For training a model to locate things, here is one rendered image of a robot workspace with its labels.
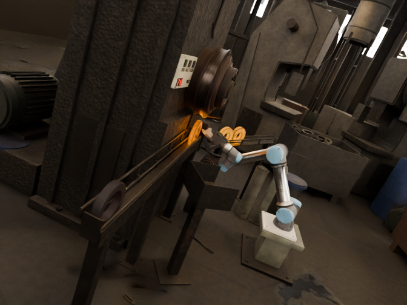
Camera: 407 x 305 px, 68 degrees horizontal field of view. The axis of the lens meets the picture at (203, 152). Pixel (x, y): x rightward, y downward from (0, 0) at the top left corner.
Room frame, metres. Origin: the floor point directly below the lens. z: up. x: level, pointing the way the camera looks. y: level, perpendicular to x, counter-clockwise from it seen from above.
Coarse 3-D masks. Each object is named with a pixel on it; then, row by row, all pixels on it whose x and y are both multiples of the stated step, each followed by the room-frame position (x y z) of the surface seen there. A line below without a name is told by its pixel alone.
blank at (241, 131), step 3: (240, 126) 2.58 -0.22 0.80; (234, 129) 2.53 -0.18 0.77; (237, 129) 2.52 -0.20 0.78; (240, 129) 2.54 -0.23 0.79; (243, 129) 2.57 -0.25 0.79; (234, 132) 2.51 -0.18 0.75; (237, 132) 2.52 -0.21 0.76; (240, 132) 2.55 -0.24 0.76; (243, 132) 2.58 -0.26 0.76; (234, 135) 2.51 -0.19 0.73; (240, 135) 2.59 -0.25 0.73; (243, 135) 2.60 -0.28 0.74; (234, 138) 2.52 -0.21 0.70; (237, 138) 2.58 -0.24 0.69; (240, 138) 2.58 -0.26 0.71; (243, 138) 2.61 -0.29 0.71; (231, 141) 2.53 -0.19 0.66; (234, 141) 2.53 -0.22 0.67; (237, 141) 2.56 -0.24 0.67
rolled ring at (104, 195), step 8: (112, 184) 0.95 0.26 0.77; (120, 184) 0.97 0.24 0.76; (104, 192) 0.90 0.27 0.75; (112, 192) 0.92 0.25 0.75; (120, 192) 1.01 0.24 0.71; (96, 200) 0.88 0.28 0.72; (104, 200) 0.89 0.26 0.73; (112, 200) 1.02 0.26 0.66; (120, 200) 1.02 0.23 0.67; (96, 208) 0.87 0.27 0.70; (104, 208) 0.89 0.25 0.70; (112, 208) 1.00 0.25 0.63; (96, 216) 0.87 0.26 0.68; (104, 216) 0.97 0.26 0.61
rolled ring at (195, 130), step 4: (200, 120) 2.05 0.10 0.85; (196, 124) 1.98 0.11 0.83; (200, 124) 2.04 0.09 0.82; (192, 128) 1.95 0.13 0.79; (196, 128) 1.96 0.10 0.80; (200, 128) 2.10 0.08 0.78; (192, 132) 1.95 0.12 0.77; (196, 132) 2.09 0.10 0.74; (192, 136) 1.94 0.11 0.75; (196, 136) 2.08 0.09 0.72; (188, 140) 1.96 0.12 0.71; (192, 140) 1.95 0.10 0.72; (188, 144) 1.99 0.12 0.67
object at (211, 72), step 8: (216, 56) 1.89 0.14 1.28; (224, 56) 1.89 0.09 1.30; (208, 64) 1.85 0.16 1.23; (216, 64) 1.85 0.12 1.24; (208, 72) 1.82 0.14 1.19; (216, 72) 1.83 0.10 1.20; (208, 80) 1.81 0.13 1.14; (200, 88) 1.82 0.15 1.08; (208, 88) 1.80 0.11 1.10; (200, 96) 1.83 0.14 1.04; (200, 104) 1.85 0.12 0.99; (200, 112) 1.91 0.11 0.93
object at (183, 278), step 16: (192, 160) 1.58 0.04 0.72; (192, 176) 1.49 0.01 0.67; (208, 176) 1.64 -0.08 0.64; (192, 192) 1.43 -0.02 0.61; (208, 192) 1.36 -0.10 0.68; (224, 192) 1.40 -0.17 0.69; (192, 208) 1.52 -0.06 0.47; (208, 208) 1.38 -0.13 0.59; (224, 208) 1.42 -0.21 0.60; (192, 224) 1.50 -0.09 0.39; (176, 256) 1.49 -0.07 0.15; (160, 272) 1.48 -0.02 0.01; (176, 272) 1.51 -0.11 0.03
